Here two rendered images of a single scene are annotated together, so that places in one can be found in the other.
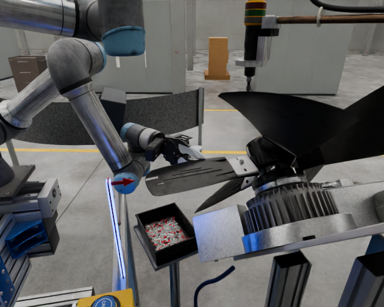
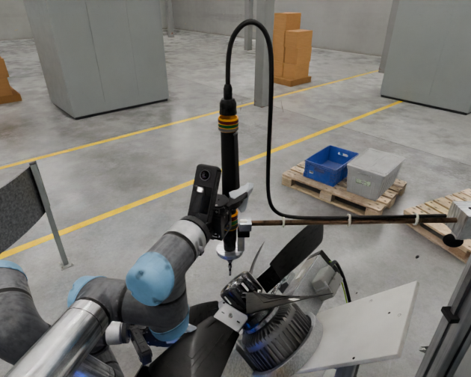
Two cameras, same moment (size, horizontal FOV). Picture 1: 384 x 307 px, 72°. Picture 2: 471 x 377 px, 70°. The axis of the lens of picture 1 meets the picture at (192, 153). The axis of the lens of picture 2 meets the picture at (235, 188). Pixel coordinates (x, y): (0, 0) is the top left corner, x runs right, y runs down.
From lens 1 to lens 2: 0.62 m
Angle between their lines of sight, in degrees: 38
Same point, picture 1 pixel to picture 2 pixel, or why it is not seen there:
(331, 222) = (315, 335)
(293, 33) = (97, 34)
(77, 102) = not seen: hidden behind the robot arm
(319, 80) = (146, 86)
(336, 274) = not seen: hidden behind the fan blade
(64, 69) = (26, 341)
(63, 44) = (6, 311)
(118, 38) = (179, 328)
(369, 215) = (315, 301)
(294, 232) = (300, 358)
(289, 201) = (285, 335)
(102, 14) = (163, 320)
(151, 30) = not seen: outside the picture
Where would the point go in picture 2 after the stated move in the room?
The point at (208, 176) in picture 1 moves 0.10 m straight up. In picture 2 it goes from (220, 350) to (219, 326)
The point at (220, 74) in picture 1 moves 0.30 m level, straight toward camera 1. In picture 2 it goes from (4, 95) to (5, 98)
